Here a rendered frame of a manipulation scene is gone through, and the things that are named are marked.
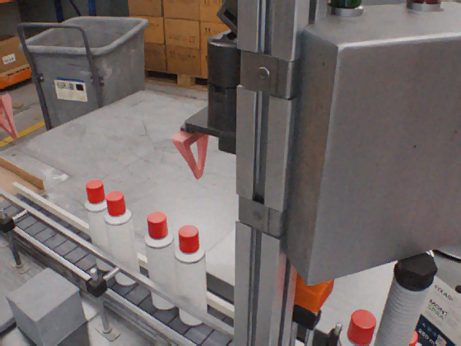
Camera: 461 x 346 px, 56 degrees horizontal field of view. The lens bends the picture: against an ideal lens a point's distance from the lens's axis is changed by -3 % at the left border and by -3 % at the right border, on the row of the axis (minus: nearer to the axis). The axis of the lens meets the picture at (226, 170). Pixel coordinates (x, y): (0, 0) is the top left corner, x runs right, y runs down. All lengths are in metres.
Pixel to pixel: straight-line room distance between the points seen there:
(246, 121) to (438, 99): 0.13
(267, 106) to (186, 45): 3.84
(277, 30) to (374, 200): 0.14
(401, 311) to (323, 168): 0.18
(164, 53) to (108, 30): 0.85
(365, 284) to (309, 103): 0.70
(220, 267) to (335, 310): 0.25
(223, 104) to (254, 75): 0.22
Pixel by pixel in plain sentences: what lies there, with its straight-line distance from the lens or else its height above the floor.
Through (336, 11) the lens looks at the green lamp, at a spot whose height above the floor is 1.48.
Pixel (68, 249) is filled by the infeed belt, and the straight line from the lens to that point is 1.06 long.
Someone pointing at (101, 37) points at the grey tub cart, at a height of 0.65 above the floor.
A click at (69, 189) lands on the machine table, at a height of 0.83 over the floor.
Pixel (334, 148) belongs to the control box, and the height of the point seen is 1.41.
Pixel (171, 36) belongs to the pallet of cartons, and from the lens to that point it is 4.21.
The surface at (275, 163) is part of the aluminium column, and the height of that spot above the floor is 1.38.
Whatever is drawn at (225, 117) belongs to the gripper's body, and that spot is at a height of 1.32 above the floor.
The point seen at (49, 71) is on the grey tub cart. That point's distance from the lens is 3.03.
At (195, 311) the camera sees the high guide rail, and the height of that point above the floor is 0.96.
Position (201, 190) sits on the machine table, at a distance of 1.28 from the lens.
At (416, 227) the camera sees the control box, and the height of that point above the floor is 1.32.
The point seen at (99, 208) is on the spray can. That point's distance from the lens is 0.88.
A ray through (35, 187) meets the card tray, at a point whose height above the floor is 0.83.
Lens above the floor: 1.54
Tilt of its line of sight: 32 degrees down
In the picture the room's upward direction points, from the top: straight up
